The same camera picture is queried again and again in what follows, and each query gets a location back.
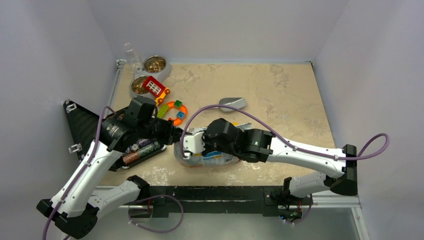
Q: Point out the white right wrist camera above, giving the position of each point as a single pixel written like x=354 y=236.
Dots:
x=192 y=144

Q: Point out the grey double pet bowl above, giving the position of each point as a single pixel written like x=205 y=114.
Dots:
x=155 y=66

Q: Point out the clear water bottle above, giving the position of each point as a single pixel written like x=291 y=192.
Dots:
x=133 y=58

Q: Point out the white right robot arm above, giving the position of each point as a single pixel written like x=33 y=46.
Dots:
x=331 y=172

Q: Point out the aluminium frame rail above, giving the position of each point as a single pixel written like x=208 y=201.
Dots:
x=327 y=199

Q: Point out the black poker chip case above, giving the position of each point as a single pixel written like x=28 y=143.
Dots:
x=83 y=126

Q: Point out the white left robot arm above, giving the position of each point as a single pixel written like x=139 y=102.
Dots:
x=74 y=209

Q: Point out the silver metal scoop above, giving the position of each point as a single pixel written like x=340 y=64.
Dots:
x=235 y=102

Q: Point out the colourful pet food bag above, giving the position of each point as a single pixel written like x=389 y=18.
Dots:
x=211 y=159

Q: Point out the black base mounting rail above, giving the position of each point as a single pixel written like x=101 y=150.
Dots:
x=268 y=200

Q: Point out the red toy block frame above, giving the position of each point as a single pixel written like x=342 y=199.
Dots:
x=156 y=88

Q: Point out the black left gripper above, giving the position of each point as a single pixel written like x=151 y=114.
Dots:
x=171 y=133

